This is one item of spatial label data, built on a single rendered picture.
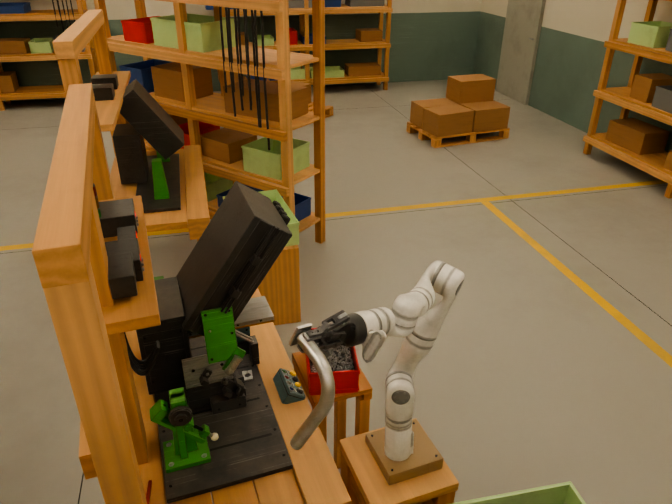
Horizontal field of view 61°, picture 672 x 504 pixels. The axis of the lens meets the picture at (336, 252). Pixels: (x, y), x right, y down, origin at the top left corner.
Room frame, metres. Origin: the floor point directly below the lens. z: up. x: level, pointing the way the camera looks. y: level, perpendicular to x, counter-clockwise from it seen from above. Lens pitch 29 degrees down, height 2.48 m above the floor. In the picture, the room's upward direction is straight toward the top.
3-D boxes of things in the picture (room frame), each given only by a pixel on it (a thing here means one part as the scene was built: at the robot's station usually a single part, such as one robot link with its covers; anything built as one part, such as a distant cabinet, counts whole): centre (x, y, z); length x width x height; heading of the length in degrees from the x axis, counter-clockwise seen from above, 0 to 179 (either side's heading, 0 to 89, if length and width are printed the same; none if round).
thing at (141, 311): (1.70, 0.77, 1.52); 0.90 x 0.25 x 0.04; 20
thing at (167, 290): (1.85, 0.69, 1.07); 0.30 x 0.18 x 0.34; 20
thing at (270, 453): (1.79, 0.53, 0.89); 1.10 x 0.42 x 0.02; 20
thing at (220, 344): (1.74, 0.44, 1.17); 0.13 x 0.12 x 0.20; 20
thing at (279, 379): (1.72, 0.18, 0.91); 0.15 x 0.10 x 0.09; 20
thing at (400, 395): (1.42, -0.21, 1.14); 0.09 x 0.09 x 0.17; 89
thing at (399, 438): (1.42, -0.22, 0.98); 0.09 x 0.09 x 0.17; 23
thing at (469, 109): (7.96, -1.72, 0.37); 1.20 x 0.80 x 0.74; 112
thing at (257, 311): (1.90, 0.46, 1.11); 0.39 x 0.16 x 0.03; 110
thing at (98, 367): (1.69, 0.81, 1.36); 1.49 x 0.09 x 0.97; 20
